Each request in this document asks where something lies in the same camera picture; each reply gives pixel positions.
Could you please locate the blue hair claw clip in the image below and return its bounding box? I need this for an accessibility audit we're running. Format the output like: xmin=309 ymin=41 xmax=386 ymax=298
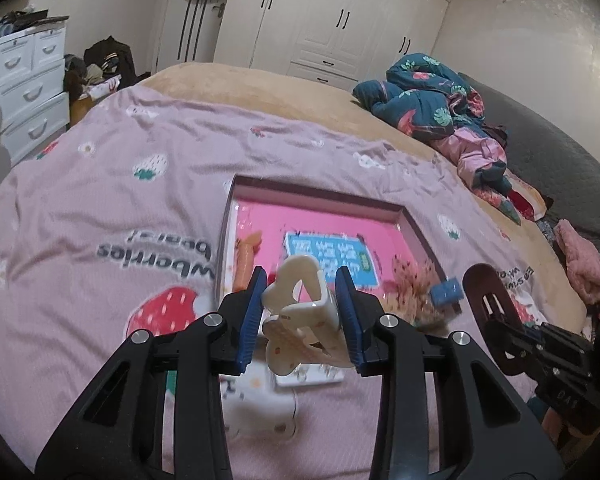
xmin=429 ymin=278 xmax=464 ymax=308

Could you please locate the beige polka dot bow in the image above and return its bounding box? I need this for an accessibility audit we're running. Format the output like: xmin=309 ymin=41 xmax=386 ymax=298
xmin=381 ymin=256 xmax=444 ymax=330

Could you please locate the white cream claw clip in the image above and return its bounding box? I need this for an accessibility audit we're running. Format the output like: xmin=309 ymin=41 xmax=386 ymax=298
xmin=261 ymin=255 xmax=352 ymax=376

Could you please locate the orange spiral hair tie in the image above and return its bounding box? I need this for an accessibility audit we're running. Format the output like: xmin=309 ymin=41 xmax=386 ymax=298
xmin=230 ymin=228 xmax=264 ymax=295

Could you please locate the maroon long hair clip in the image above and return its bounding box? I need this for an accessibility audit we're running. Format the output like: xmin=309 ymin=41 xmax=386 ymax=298
xmin=463 ymin=263 xmax=531 ymax=376

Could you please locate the pink fluffy garment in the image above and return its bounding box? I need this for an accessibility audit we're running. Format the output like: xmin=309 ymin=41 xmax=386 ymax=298
xmin=554 ymin=219 xmax=600 ymax=306

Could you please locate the earring card in packet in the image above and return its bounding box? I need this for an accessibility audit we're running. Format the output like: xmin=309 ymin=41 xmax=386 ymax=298
xmin=273 ymin=364 xmax=344 ymax=389

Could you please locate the pink strawberry print sheet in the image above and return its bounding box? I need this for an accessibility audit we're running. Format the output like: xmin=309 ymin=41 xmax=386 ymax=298
xmin=0 ymin=86 xmax=550 ymax=467

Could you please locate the pink book with blue label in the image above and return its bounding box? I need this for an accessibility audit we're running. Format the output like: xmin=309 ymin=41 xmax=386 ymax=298
xmin=220 ymin=198 xmax=429 ymax=297

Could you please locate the shallow dark cardboard box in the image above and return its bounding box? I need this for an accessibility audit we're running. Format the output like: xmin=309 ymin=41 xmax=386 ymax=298
xmin=216 ymin=176 xmax=448 ymax=299

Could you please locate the teal pink floral quilt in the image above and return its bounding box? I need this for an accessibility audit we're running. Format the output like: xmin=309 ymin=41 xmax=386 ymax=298
xmin=352 ymin=53 xmax=521 ymax=224

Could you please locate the white drawer chest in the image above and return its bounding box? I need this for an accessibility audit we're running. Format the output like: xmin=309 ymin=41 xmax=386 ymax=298
xmin=0 ymin=16 xmax=70 ymax=165

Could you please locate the black bag on floor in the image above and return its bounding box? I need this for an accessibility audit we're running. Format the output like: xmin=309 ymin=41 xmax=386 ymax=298
xmin=65 ymin=36 xmax=138 ymax=88

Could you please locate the tan bed blanket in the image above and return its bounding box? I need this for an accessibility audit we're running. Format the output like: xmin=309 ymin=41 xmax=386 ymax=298
xmin=140 ymin=62 xmax=586 ymax=333

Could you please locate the white built-in wardrobe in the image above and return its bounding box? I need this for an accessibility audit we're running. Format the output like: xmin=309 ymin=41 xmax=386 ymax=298
xmin=213 ymin=0 xmax=450 ymax=91

